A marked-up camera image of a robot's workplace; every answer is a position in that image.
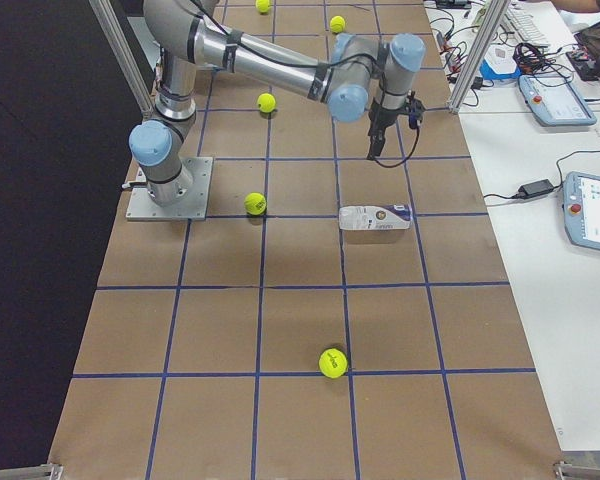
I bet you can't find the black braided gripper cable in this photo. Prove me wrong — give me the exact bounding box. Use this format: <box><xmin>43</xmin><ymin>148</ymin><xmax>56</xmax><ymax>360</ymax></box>
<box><xmin>372</xmin><ymin>112</ymin><xmax>422</xmax><ymax>169</ymax></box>

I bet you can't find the blue white box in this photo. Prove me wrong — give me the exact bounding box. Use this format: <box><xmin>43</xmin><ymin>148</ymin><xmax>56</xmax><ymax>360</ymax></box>
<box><xmin>479</xmin><ymin>44</ymin><xmax>521</xmax><ymax>80</ymax></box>

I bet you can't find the tennis ball far right end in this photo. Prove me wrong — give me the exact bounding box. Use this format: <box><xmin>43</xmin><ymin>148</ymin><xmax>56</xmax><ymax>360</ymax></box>
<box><xmin>318</xmin><ymin>348</ymin><xmax>348</xmax><ymax>379</ymax></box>

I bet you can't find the teach pendant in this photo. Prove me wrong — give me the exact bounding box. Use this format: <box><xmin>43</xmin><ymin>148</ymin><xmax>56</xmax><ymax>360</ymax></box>
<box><xmin>563</xmin><ymin>171</ymin><xmax>600</xmax><ymax>251</ymax></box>
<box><xmin>518</xmin><ymin>75</ymin><xmax>597</xmax><ymax>127</ymax></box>

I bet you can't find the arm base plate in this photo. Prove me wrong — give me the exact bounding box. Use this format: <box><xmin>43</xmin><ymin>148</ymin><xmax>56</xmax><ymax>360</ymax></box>
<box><xmin>125</xmin><ymin>157</ymin><xmax>214</xmax><ymax>221</ymax></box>

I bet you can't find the aluminium frame post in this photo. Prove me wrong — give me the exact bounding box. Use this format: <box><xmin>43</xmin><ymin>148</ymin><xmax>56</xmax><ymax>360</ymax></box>
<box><xmin>447</xmin><ymin>0</ymin><xmax>510</xmax><ymax>114</ymax></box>

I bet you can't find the tennis ball far left back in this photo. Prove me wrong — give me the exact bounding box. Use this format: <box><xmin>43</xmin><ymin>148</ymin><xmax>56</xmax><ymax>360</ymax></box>
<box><xmin>255</xmin><ymin>0</ymin><xmax>271</xmax><ymax>15</ymax></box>

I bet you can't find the teach pendant far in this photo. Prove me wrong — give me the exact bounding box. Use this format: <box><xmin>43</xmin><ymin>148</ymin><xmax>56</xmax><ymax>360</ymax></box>
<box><xmin>518</xmin><ymin>75</ymin><xmax>597</xmax><ymax>127</ymax></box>

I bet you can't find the tennis ball table centre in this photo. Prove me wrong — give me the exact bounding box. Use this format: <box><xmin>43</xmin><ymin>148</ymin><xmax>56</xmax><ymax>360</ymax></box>
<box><xmin>257</xmin><ymin>93</ymin><xmax>277</xmax><ymax>114</ymax></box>

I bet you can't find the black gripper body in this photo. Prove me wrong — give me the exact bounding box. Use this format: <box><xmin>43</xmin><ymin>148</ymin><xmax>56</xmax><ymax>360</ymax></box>
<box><xmin>368</xmin><ymin>92</ymin><xmax>424</xmax><ymax>136</ymax></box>

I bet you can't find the teach pendant near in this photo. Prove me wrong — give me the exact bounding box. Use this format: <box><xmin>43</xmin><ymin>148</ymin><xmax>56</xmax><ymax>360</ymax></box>
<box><xmin>563</xmin><ymin>171</ymin><xmax>600</xmax><ymax>251</ymax></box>

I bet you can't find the black power adapter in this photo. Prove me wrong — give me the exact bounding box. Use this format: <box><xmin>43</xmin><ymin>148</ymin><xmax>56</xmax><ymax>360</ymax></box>
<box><xmin>516</xmin><ymin>179</ymin><xmax>555</xmax><ymax>200</ymax></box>

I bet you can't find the tennis ball far left front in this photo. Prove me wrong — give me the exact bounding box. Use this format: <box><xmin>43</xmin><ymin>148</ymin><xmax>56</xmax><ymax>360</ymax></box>
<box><xmin>329</xmin><ymin>15</ymin><xmax>346</xmax><ymax>34</ymax></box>

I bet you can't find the tennis ball near base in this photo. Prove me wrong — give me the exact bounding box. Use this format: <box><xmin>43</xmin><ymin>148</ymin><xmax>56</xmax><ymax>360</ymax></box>
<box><xmin>244</xmin><ymin>192</ymin><xmax>267</xmax><ymax>216</ymax></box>

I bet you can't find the white blue tennis ball can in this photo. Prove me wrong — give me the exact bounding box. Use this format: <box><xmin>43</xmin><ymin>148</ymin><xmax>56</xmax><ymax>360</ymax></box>
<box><xmin>338</xmin><ymin>204</ymin><xmax>412</xmax><ymax>231</ymax></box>

